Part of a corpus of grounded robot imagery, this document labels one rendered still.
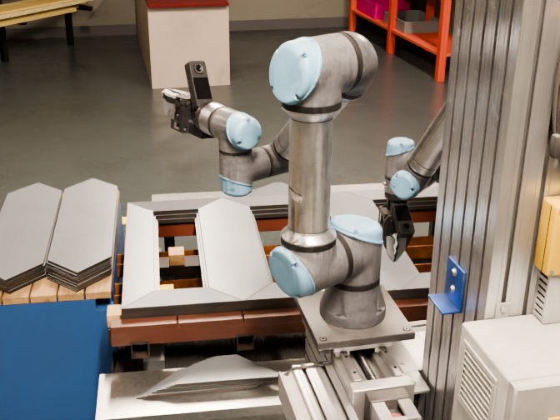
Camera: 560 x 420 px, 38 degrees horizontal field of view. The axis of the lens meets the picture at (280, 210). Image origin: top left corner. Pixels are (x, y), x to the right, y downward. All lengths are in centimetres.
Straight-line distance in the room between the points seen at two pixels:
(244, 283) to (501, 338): 106
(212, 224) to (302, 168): 117
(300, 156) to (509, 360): 54
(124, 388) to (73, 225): 74
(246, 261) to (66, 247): 58
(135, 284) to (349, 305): 80
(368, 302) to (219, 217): 108
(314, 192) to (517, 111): 45
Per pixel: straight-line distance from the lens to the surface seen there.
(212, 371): 224
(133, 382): 229
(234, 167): 182
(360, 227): 175
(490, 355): 143
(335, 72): 153
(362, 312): 181
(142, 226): 275
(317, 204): 162
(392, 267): 248
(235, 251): 255
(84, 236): 273
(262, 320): 227
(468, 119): 152
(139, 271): 246
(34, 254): 264
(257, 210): 287
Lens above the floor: 200
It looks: 24 degrees down
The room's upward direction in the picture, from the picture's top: straight up
